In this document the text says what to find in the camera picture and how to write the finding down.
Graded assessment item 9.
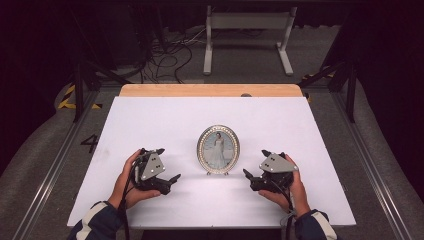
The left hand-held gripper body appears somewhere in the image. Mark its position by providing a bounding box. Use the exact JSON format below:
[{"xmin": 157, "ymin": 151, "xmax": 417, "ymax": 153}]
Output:
[{"xmin": 132, "ymin": 148, "xmax": 173, "ymax": 196}]

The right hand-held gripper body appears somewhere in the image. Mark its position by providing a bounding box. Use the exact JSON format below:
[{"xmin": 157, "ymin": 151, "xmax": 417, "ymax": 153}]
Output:
[{"xmin": 250, "ymin": 151, "xmax": 299, "ymax": 195}]

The oval silver picture frame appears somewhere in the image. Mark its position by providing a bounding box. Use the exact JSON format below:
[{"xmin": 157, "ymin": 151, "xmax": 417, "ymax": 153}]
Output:
[{"xmin": 196, "ymin": 124, "xmax": 241, "ymax": 176}]

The person's left hand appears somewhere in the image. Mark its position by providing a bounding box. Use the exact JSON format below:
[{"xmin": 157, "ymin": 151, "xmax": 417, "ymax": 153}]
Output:
[{"xmin": 107, "ymin": 148, "xmax": 163, "ymax": 210}]

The person's right hand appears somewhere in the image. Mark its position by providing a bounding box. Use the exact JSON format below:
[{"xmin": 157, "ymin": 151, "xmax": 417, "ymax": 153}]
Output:
[{"xmin": 258, "ymin": 153, "xmax": 312, "ymax": 219}]

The wooden table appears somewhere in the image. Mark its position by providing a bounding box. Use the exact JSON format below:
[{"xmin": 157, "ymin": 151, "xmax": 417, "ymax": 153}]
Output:
[{"xmin": 119, "ymin": 83, "xmax": 304, "ymax": 98}]

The black metal stand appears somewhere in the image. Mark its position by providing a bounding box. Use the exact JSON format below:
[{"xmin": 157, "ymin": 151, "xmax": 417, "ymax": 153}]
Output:
[
  {"xmin": 298, "ymin": 61, "xmax": 358, "ymax": 124},
  {"xmin": 71, "ymin": 59, "xmax": 133, "ymax": 123}
]

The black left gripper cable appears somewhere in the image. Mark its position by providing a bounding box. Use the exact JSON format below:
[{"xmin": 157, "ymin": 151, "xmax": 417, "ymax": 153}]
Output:
[{"xmin": 120, "ymin": 159, "xmax": 141, "ymax": 240}]

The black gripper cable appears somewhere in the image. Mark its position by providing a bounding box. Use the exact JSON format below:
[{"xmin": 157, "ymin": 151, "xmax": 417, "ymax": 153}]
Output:
[
  {"xmin": 120, "ymin": 159, "xmax": 141, "ymax": 240},
  {"xmin": 273, "ymin": 186, "xmax": 298, "ymax": 240}
]

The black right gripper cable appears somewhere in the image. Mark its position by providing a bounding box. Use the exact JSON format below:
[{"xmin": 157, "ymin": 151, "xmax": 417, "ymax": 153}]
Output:
[{"xmin": 273, "ymin": 186, "xmax": 298, "ymax": 240}]

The aluminium floor rail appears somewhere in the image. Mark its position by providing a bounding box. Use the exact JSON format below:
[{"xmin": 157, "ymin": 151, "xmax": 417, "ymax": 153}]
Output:
[
  {"xmin": 333, "ymin": 91, "xmax": 414, "ymax": 240},
  {"xmin": 13, "ymin": 89, "xmax": 101, "ymax": 240}
]

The tangle of black floor cables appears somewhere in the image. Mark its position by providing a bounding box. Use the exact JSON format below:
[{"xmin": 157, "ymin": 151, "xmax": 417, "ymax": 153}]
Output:
[{"xmin": 139, "ymin": 28, "xmax": 208, "ymax": 84}]

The white metal table frame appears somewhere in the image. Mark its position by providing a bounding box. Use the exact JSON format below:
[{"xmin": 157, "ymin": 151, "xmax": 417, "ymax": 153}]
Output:
[{"xmin": 203, "ymin": 5, "xmax": 298, "ymax": 77}]

